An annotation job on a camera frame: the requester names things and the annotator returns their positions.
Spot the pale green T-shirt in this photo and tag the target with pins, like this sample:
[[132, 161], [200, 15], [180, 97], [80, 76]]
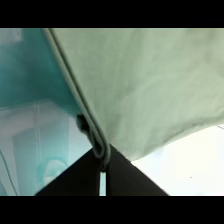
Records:
[[143, 86]]

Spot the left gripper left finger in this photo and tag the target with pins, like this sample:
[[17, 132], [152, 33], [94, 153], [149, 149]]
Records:
[[78, 180]]

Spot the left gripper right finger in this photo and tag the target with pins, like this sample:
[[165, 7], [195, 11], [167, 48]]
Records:
[[128, 180]]

